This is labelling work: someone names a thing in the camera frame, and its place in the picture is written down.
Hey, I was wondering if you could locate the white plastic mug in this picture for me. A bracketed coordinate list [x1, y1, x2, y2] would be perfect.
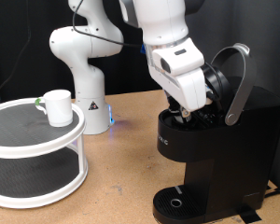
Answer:
[35, 89, 75, 128]

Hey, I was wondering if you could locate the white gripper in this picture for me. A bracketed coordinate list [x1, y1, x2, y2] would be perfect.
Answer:
[148, 66, 214, 119]

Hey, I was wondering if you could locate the white two-tier turntable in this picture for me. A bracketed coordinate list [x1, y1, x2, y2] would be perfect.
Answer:
[0, 97, 89, 209]

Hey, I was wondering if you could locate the black tape strip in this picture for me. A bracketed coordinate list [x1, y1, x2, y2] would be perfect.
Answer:
[264, 186, 280, 200]
[237, 203, 263, 224]

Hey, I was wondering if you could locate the thin black hanging cable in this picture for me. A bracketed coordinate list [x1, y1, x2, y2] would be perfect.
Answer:
[0, 0, 32, 105]

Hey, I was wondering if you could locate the silver Keurig lid handle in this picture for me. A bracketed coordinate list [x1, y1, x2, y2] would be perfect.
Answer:
[210, 42, 258, 127]

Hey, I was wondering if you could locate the black Keurig drip tray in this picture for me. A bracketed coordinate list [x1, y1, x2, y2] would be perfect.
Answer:
[152, 185, 207, 224]

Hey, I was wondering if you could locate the black Keurig coffee machine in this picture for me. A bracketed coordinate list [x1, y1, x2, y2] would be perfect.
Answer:
[152, 63, 280, 224]

